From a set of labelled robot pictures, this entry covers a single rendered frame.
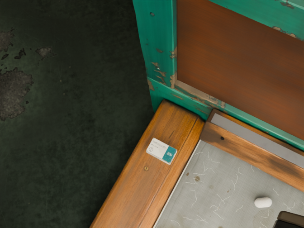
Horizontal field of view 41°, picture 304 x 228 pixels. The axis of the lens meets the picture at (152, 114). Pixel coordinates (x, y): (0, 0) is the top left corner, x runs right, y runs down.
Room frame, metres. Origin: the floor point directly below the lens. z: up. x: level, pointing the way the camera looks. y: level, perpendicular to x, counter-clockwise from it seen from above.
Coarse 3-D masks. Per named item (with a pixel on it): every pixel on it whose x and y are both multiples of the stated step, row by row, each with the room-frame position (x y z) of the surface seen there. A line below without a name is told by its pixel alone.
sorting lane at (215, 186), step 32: (192, 160) 0.17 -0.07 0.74; (224, 160) 0.15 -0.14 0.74; (192, 192) 0.10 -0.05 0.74; (224, 192) 0.08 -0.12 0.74; (256, 192) 0.07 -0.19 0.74; (288, 192) 0.06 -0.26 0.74; (160, 224) 0.04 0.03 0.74; (192, 224) 0.03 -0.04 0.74; (224, 224) 0.02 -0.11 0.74; (256, 224) 0.00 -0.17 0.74
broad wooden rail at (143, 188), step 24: (168, 120) 0.27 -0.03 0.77; (192, 120) 0.25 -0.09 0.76; (144, 144) 0.22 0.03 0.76; (168, 144) 0.21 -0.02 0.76; (192, 144) 0.20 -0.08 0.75; (144, 168) 0.17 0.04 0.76; (168, 168) 0.16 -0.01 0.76; (120, 192) 0.13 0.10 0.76; (144, 192) 0.12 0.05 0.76; (168, 192) 0.11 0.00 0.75; (96, 216) 0.09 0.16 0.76; (120, 216) 0.08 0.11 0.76; (144, 216) 0.07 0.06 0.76
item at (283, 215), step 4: (280, 212) 0.01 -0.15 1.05; (284, 212) 0.01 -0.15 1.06; (288, 212) 0.01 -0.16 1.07; (280, 216) 0.01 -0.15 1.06; (284, 216) 0.01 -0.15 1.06; (288, 216) 0.01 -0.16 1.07; (292, 216) 0.00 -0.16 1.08; (296, 216) 0.00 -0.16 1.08; (300, 216) 0.00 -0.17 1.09; (276, 220) 0.00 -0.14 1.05; (280, 220) 0.00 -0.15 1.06; (284, 220) 0.00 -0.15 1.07; (288, 220) 0.00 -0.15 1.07; (292, 220) 0.00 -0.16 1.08; (296, 220) 0.00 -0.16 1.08; (300, 220) 0.00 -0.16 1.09; (276, 224) 0.00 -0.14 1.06; (280, 224) 0.00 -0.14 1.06; (284, 224) 0.00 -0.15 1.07; (288, 224) -0.01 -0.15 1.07; (292, 224) -0.01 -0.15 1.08; (296, 224) -0.01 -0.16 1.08; (300, 224) -0.01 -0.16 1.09
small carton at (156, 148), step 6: (150, 144) 0.21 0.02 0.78; (156, 144) 0.21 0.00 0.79; (162, 144) 0.21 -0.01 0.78; (150, 150) 0.20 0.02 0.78; (156, 150) 0.20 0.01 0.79; (162, 150) 0.20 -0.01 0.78; (168, 150) 0.19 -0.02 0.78; (174, 150) 0.19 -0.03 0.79; (156, 156) 0.19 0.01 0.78; (162, 156) 0.18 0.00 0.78; (168, 156) 0.18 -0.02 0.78; (174, 156) 0.18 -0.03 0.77; (168, 162) 0.17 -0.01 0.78
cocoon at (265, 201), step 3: (258, 198) 0.06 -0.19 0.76; (261, 198) 0.06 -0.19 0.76; (264, 198) 0.05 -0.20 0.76; (267, 198) 0.05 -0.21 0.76; (255, 201) 0.05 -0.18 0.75; (258, 201) 0.05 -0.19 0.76; (261, 201) 0.05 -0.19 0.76; (264, 201) 0.05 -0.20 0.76; (267, 201) 0.05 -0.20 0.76; (270, 201) 0.04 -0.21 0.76; (255, 204) 0.05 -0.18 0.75; (258, 204) 0.04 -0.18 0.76; (261, 204) 0.04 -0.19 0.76; (264, 204) 0.04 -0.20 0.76; (267, 204) 0.04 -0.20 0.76; (270, 204) 0.04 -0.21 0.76; (258, 207) 0.04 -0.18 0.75; (261, 207) 0.04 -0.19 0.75
